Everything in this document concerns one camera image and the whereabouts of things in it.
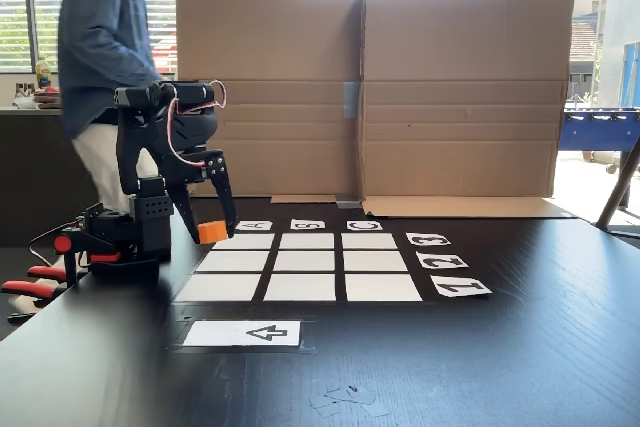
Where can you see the number 2 paper sheet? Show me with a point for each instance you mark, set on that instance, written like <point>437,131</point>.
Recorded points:
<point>442,262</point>

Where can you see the dark counter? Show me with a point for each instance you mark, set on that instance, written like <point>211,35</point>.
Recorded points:
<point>35,172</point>

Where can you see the round orange token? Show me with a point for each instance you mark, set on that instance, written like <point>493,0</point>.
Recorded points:
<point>212,232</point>

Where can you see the letter B paper sheet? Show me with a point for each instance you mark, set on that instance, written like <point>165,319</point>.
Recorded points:
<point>307,225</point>

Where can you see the brown cardboard panel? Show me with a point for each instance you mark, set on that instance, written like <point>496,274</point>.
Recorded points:
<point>465,97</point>
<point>280,47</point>

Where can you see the white arrow paper sheet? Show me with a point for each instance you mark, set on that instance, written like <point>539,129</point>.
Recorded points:
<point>215,333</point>

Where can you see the letter C paper sheet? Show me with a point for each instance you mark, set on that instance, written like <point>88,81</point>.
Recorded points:
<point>364,226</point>

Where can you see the slanted metal table leg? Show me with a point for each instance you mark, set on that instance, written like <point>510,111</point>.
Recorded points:
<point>617,187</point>

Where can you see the person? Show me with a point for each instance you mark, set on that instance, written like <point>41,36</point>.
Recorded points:
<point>100,47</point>

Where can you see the letter A paper sheet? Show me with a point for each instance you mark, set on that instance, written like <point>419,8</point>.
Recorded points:
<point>255,225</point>

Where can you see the white nine-square grid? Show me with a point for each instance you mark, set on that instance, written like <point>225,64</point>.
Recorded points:
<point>304,262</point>

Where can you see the blue foosball table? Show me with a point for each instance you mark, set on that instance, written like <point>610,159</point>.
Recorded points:
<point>597,132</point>

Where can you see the black clamp with red knob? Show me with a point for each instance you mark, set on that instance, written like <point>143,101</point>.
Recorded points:
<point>70,252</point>

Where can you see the wooden boards with fruit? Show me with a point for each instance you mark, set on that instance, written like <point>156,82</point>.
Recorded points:
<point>47,97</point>

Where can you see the number 1 paper sheet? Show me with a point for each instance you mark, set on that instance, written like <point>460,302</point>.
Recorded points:
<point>460,288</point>

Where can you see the yellow bottle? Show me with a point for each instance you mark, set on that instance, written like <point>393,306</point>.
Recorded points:
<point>43,74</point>

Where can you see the number 3 paper sheet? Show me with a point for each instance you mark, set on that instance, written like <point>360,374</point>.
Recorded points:
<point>428,240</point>

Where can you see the grey tape strip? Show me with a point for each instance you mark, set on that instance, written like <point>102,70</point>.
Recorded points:
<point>351,99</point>
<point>349,204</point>

